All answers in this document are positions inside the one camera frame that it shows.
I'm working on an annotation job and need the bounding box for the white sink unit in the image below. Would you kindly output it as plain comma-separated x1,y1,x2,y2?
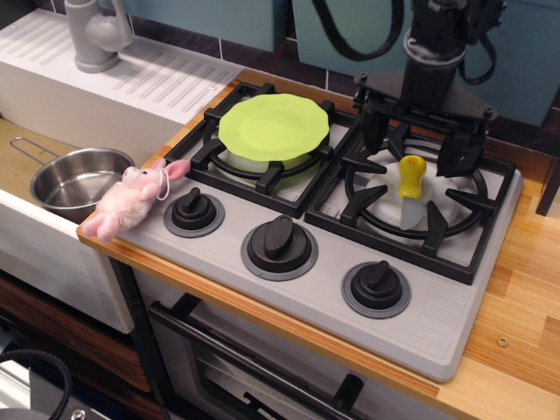
1,9,241,333

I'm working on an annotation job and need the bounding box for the grey toy stove top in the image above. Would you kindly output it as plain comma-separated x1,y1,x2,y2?
124,143,523,382

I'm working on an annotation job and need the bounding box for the black stove knob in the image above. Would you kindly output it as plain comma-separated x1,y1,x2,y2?
164,187,225,239
241,214,319,282
341,260,411,319

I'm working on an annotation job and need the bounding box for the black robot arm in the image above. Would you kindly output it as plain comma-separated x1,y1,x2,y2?
353,1,505,178

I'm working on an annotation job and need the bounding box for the black right burner grate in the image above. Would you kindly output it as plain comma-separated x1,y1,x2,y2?
305,123,515,284

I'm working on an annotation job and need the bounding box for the black left burner grate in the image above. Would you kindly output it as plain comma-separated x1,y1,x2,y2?
166,82,358,218

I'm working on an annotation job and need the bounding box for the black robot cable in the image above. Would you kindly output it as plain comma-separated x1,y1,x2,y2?
311,0,405,62

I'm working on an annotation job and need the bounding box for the black middle stove knob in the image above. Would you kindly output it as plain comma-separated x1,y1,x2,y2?
241,214,319,282

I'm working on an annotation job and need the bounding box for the black right stove knob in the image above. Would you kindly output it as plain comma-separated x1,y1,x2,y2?
341,260,411,319

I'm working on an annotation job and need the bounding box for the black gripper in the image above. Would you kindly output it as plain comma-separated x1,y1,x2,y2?
353,62,498,177

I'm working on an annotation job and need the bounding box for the yellow handled toy knife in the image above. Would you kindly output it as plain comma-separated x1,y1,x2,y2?
397,155,427,230

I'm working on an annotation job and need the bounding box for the grey toy faucet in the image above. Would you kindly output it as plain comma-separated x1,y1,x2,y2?
64,0,133,74

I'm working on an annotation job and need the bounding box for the stainless steel pot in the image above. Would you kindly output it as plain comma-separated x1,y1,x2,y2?
10,136,135,224

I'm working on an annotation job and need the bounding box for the green plastic plate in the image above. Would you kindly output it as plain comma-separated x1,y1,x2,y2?
218,94,330,162

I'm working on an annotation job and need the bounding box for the black left stove knob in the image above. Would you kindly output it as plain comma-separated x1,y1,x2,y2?
164,187,225,239

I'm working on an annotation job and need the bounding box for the black braided cable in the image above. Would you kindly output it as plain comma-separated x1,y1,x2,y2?
0,348,73,420

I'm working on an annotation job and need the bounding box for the black burner grate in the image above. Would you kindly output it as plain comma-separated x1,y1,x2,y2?
305,123,515,284
166,82,358,218

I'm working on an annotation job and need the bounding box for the toy oven door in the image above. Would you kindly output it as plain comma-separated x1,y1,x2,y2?
148,295,363,419

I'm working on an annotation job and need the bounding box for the pink plush bunny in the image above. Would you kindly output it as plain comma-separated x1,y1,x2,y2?
81,158,191,242

